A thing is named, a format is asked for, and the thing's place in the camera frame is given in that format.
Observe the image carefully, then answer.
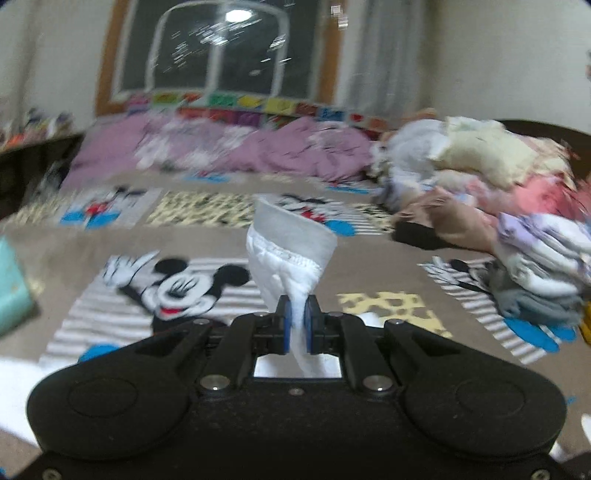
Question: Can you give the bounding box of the dark wooden bed board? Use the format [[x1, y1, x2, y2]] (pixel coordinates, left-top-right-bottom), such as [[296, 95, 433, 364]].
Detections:
[[498, 118, 591, 185]]

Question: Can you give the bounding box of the white garment with grey band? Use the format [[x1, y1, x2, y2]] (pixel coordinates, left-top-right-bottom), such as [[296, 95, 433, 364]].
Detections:
[[245, 196, 385, 377]]

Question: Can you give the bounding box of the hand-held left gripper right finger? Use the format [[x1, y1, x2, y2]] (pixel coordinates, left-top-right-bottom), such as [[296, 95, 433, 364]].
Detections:
[[305, 295, 456, 393]]

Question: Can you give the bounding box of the cartoon mouse printed blanket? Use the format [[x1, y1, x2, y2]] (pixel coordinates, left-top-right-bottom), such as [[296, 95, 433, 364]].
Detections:
[[0, 170, 591, 480]]

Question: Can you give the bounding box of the window with wooden frame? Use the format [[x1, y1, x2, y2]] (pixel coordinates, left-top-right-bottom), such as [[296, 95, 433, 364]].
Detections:
[[94, 0, 346, 117]]

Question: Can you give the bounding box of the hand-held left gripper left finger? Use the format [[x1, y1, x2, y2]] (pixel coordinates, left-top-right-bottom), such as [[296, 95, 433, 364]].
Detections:
[[137, 296, 293, 393]]

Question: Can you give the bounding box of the colourful patchwork cloth strip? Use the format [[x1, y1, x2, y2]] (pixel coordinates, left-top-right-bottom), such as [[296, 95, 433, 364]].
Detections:
[[124, 91, 393, 137]]

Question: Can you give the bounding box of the pile of unfolded clothes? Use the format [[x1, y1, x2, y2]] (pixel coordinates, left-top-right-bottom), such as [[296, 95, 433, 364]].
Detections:
[[369, 110, 583, 252]]

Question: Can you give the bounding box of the blurred colourful clutter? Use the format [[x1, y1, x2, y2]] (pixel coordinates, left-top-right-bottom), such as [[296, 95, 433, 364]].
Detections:
[[0, 108, 75, 151]]

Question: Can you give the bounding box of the grey curtain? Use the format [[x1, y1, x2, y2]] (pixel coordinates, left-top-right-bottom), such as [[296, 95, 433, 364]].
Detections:
[[342, 0, 431, 118]]

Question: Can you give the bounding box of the purple quilt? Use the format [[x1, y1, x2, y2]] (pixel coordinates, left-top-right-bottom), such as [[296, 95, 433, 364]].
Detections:
[[60, 113, 376, 191]]

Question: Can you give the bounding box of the dark cloth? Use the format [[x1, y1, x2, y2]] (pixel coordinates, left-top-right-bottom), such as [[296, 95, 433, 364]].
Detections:
[[392, 222, 446, 251]]

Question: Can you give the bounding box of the stack of folded clothes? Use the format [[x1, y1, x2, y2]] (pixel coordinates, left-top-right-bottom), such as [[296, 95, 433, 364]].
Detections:
[[488, 211, 591, 326]]

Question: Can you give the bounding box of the dark wooden side cabinet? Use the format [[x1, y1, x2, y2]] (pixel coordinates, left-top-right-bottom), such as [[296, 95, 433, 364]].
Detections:
[[0, 133, 86, 220]]

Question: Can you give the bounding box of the teal folded cloth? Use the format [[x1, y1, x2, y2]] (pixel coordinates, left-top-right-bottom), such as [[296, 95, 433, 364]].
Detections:
[[0, 236, 36, 339]]

